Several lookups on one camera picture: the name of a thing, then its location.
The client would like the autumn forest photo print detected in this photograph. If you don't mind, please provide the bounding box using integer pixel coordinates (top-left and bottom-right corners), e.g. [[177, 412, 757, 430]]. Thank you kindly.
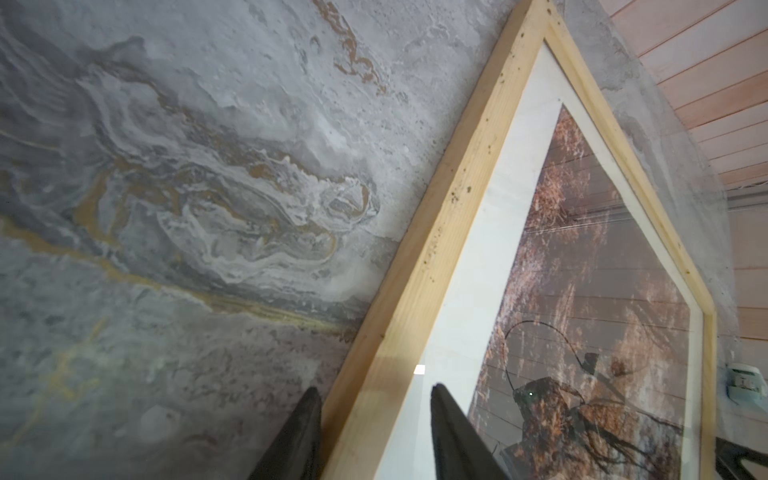
[[469, 108, 691, 479]]

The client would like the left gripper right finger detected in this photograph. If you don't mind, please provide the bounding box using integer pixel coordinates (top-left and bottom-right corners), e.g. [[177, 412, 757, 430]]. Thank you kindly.
[[430, 383, 508, 480]]

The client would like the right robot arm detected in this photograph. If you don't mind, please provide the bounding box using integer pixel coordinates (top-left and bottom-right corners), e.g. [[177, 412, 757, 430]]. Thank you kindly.
[[715, 437, 767, 480]]

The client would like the white photo mat board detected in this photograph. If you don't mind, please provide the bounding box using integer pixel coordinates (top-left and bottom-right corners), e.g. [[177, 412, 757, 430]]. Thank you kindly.
[[376, 46, 703, 479]]

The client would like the small white grey device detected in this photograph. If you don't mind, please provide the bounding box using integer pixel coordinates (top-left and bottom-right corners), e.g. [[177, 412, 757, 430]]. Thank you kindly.
[[726, 363, 767, 414]]

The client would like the light wooden picture frame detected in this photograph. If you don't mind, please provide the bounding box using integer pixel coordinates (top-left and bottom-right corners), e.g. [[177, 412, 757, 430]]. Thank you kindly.
[[321, 1, 717, 479]]

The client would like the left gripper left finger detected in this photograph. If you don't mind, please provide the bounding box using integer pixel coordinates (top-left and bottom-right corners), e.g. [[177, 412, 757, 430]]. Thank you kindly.
[[248, 387, 322, 480]]

